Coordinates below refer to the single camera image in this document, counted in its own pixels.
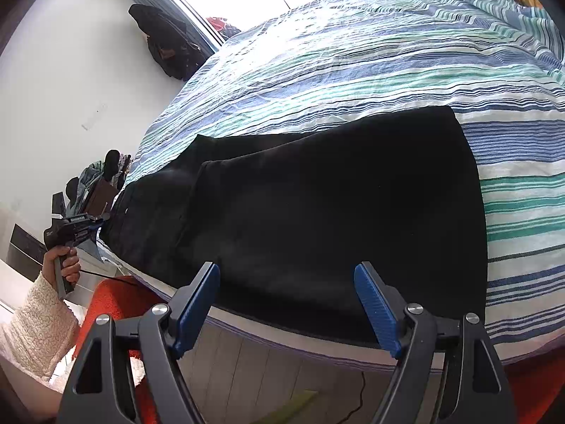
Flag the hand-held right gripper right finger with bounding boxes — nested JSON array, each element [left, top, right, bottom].
[[353, 261, 517, 424]]

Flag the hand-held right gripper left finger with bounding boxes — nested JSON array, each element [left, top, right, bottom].
[[56, 261, 221, 424]]

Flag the black pants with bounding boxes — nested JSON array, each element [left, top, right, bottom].
[[101, 105, 488, 351]]

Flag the person's left forearm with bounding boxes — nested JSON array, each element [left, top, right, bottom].
[[0, 271, 81, 383]]

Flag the person's left hand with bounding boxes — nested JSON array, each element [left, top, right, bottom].
[[41, 246, 83, 291]]

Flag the brown box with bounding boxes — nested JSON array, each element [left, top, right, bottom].
[[86, 179, 118, 216]]

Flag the pile of clothes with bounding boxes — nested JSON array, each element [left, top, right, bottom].
[[65, 150, 133, 217]]

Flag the black flat box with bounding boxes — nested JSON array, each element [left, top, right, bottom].
[[9, 224, 48, 282]]

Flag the black bottle-shaped object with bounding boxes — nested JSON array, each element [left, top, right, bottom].
[[103, 149, 121, 180]]

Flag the orange rug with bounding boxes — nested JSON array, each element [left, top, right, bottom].
[[73, 276, 565, 424]]

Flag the yellow green strip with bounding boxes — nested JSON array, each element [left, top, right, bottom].
[[255, 390, 319, 424]]

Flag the black hanging bag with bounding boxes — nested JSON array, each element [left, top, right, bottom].
[[128, 4, 207, 82]]

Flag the red cloth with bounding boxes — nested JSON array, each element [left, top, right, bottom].
[[205, 17, 242, 39]]

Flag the striped bed blanket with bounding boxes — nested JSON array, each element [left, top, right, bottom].
[[95, 0, 565, 372]]

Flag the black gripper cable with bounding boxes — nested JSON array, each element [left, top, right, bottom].
[[76, 269, 139, 281]]

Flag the black floor cable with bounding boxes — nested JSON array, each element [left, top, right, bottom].
[[339, 370, 368, 424]]

